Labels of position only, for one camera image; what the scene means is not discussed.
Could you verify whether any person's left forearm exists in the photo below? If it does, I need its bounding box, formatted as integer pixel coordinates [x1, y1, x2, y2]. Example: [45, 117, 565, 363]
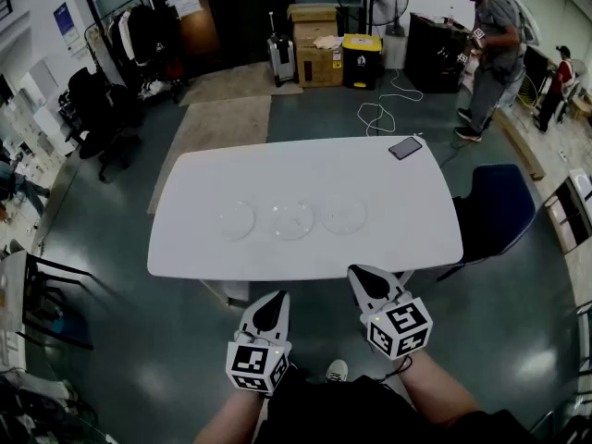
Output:
[193, 388, 270, 444]

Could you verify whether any black smartphone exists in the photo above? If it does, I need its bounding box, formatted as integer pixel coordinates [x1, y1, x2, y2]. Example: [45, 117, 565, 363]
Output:
[388, 136, 424, 161]

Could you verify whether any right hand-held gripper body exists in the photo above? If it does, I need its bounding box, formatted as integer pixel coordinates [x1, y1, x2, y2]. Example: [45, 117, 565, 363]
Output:
[360, 293, 434, 361]

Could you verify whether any flat cardboard box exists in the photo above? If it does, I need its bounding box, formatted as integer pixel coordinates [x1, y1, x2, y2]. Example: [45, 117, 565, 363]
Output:
[286, 3, 339, 23]

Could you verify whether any dark blue chair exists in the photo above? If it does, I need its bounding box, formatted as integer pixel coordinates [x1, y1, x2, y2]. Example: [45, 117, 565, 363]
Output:
[437, 163, 537, 282]

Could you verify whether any clothes rack with clothes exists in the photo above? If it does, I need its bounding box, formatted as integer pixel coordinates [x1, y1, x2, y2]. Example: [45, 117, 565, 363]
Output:
[84, 0, 186, 101]

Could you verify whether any thin black cable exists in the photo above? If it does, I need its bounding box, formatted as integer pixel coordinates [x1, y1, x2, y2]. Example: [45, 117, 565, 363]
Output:
[372, 354, 413, 384]

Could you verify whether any silver suitcase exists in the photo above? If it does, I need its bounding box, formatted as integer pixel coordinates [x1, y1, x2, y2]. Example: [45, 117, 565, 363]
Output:
[266, 11, 297, 87]

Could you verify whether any black office chair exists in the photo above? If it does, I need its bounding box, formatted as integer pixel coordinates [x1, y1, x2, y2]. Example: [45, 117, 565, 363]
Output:
[58, 67, 144, 182]

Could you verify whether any blue wall poster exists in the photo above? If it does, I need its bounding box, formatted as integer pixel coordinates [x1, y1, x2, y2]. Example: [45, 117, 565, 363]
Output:
[53, 1, 80, 48]

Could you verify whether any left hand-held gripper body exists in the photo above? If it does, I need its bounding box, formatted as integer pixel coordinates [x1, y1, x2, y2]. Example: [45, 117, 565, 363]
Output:
[225, 328, 293, 396]

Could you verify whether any large beige rug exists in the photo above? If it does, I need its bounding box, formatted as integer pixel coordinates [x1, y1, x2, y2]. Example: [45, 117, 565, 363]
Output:
[146, 94, 273, 215]

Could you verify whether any white cable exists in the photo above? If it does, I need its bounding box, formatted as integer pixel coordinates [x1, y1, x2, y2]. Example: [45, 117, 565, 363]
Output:
[356, 67, 425, 137]

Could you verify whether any person's black clothing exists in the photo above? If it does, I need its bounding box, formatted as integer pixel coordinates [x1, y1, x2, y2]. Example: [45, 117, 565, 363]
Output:
[252, 367, 540, 444]

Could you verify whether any person's left sneaker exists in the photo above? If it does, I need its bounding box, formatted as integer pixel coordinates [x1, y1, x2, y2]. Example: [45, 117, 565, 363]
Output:
[326, 359, 349, 384]

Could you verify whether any cardboard box yellow label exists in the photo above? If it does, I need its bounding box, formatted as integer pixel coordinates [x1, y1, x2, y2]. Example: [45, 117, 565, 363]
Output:
[295, 44, 344, 89]

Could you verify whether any black frame stool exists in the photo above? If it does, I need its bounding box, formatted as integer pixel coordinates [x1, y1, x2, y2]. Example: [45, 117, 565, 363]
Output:
[20, 252, 93, 351]

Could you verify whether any beige cloth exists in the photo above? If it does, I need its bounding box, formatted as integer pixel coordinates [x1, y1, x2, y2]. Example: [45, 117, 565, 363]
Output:
[313, 34, 346, 51]

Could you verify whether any plain cardboard box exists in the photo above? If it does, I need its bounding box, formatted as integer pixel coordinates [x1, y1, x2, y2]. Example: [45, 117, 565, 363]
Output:
[292, 19, 340, 49]

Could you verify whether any person's right forearm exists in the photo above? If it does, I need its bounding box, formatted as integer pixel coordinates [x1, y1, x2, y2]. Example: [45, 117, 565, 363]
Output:
[396, 349, 480, 430]

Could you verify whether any clear glass bowl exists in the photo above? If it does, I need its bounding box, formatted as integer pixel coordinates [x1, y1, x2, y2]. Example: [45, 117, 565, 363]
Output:
[319, 193, 369, 236]
[216, 200, 256, 242]
[268, 199, 315, 241]

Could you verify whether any black bin yellow lid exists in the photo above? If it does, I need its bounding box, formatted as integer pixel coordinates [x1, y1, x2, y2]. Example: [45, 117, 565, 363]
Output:
[341, 33, 384, 91]

